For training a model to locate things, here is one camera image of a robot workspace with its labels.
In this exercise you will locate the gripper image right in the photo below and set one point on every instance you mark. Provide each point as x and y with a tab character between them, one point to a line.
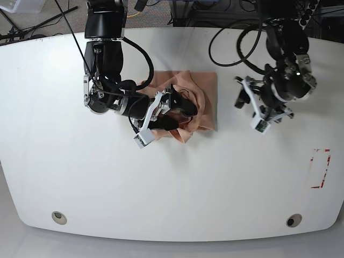
263	91

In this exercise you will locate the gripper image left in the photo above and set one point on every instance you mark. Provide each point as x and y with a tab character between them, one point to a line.
145	112

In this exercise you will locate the peach T-shirt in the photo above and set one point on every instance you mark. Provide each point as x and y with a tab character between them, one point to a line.
201	88

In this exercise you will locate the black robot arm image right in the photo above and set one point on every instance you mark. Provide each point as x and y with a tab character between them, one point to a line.
289	80

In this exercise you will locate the black equipment base on floor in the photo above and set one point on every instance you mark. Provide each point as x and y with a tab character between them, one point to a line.
204	13

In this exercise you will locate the white power strip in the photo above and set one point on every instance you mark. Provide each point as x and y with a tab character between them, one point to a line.
307	10

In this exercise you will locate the red tape rectangle marking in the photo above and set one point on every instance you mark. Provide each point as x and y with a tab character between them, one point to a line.
318	169

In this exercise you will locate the black tripod stand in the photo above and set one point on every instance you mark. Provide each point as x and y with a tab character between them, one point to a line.
23	26

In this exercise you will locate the clear plastic storage box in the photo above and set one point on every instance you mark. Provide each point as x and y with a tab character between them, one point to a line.
22	6

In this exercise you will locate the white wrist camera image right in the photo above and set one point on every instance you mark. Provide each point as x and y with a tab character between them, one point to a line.
263	116

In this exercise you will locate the right table cable grommet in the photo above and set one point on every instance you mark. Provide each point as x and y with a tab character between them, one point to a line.
294	220

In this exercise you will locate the table cable grommet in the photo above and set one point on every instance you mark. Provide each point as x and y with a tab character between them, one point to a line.
294	220
59	218

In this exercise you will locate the left table cable grommet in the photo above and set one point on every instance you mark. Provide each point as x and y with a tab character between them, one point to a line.
59	218

